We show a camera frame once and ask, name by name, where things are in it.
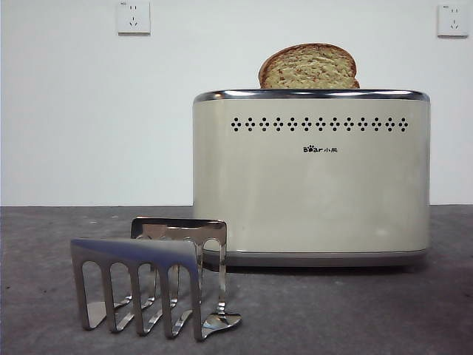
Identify toasted bread slice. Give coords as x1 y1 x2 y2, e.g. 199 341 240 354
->
258 42 361 89

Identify cream steel toaster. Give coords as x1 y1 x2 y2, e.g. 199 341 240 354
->
192 87 432 268

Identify shiny steel toast rack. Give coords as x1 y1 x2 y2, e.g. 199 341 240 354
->
69 216 243 342

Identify white wall socket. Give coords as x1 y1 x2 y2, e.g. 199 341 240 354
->
117 0 152 37
437 4 470 38

